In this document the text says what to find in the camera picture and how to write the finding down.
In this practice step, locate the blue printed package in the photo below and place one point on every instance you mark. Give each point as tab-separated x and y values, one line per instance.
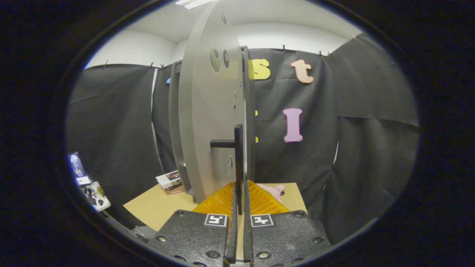
77	167

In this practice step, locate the grey shoe cabinet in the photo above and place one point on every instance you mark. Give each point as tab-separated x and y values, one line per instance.
251	92

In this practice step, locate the white tray with small parts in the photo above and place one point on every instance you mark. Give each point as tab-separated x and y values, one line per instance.
97	196

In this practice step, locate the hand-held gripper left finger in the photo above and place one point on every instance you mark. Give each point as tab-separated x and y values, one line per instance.
193	237

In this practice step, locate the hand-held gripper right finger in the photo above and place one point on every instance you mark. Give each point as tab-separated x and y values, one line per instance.
285	237

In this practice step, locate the pink and green plush toy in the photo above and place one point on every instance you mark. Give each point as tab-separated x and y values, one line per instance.
274	190

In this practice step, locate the white printed box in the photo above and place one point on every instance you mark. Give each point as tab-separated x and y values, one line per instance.
169	178

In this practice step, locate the long ceiling light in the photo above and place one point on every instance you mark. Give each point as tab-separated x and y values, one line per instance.
193	3

